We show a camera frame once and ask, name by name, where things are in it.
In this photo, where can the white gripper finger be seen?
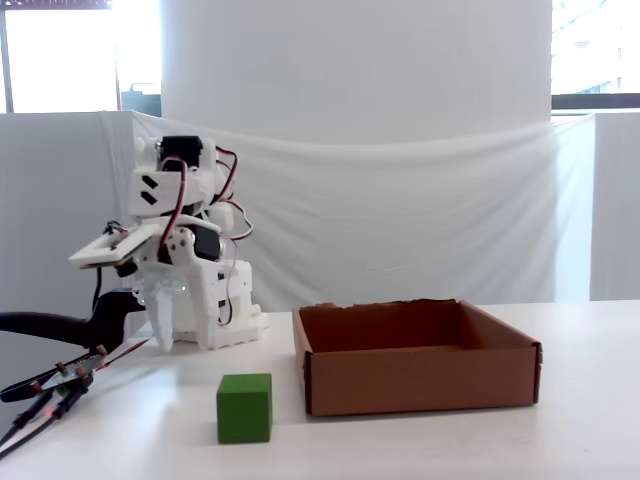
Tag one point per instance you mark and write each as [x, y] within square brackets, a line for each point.
[207, 310]
[162, 320]

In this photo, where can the green cube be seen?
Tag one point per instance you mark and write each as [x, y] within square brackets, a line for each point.
[244, 415]

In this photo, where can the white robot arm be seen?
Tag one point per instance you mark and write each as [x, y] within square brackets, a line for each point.
[245, 290]

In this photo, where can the brown cardboard box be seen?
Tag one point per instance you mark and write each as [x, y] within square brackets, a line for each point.
[425, 380]

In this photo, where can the black table clamp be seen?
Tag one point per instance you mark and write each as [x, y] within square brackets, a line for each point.
[107, 310]

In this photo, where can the black controller circuit board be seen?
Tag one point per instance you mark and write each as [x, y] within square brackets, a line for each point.
[75, 370]

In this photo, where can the dark object behind window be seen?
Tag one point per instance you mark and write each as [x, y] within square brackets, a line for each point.
[142, 100]

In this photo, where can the white partition panel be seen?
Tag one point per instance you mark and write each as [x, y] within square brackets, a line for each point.
[617, 200]
[50, 200]

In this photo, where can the white backdrop cloth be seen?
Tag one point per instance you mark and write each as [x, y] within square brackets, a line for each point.
[400, 225]

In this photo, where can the dark window sill bar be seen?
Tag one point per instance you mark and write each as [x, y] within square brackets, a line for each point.
[600, 102]

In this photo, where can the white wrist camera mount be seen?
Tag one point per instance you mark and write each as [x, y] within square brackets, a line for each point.
[80, 259]

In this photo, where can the window blind rail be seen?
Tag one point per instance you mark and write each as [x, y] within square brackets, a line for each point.
[50, 4]

